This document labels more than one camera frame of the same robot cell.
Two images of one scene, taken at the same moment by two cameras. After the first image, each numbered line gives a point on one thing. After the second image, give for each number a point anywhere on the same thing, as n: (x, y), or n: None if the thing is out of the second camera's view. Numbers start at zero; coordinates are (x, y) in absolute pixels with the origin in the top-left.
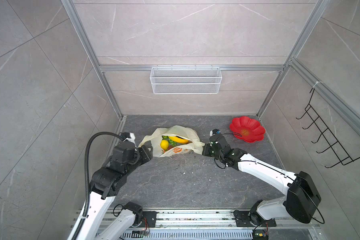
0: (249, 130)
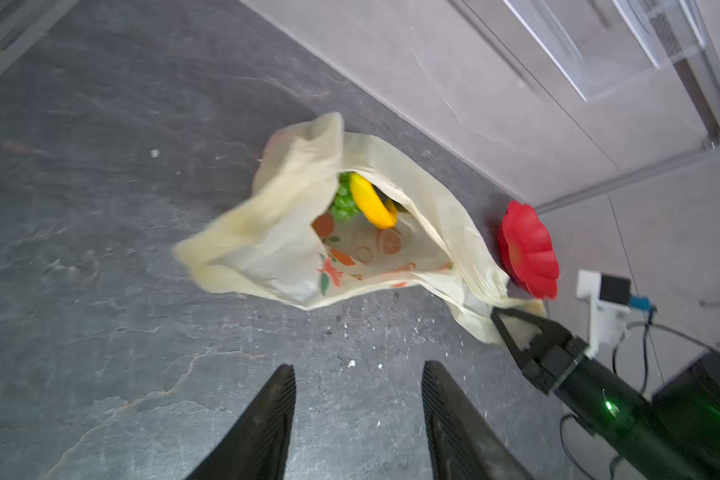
0: (527, 251)
